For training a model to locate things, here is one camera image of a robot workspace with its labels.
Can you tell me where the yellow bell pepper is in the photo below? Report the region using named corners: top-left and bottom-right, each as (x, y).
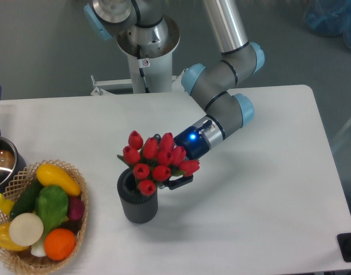
top-left (0, 222), bottom-right (29, 252)

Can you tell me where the dark green cucumber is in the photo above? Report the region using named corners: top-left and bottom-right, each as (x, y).
top-left (9, 178), bottom-right (43, 220)

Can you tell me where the purple red onion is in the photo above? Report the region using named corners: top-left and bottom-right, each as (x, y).
top-left (67, 197), bottom-right (85, 221)

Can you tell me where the red tulip bouquet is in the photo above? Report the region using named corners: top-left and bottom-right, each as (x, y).
top-left (117, 131), bottom-right (199, 197)

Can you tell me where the dark grey ribbed vase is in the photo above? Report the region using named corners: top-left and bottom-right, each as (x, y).
top-left (117, 168), bottom-right (158, 224)

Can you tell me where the green lettuce leaf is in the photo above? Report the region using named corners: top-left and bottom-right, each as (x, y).
top-left (35, 185), bottom-right (69, 238)

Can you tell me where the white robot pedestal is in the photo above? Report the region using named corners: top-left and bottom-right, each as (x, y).
top-left (116, 15), bottom-right (180, 93)

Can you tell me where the blue handled saucepan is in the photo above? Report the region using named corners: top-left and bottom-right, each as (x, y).
top-left (0, 86), bottom-right (26, 193)

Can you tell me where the black pedestal cable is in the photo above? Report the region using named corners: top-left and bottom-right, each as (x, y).
top-left (136, 44), bottom-right (150, 94)

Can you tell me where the white round radish slice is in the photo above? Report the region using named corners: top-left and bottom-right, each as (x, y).
top-left (9, 213), bottom-right (44, 246)

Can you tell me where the white metal base frame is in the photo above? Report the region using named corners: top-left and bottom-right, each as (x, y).
top-left (90, 72), bottom-right (184, 96)

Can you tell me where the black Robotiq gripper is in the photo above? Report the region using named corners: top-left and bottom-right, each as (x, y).
top-left (153, 126), bottom-right (211, 190)

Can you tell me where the yellow squash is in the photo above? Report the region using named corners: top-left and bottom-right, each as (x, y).
top-left (36, 163), bottom-right (81, 197)

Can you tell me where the blue plastic bag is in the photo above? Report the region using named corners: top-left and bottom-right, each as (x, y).
top-left (303, 1), bottom-right (351, 51)

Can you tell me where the woven wicker basket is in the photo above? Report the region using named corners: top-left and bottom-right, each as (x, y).
top-left (0, 160), bottom-right (89, 274)

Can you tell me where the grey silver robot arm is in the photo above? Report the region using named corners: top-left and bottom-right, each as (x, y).
top-left (84, 1), bottom-right (265, 196)

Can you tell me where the black device at table edge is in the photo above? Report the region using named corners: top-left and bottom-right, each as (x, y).
top-left (337, 233), bottom-right (351, 262)

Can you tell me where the orange fruit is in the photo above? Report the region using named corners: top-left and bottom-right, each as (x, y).
top-left (44, 228), bottom-right (76, 261)

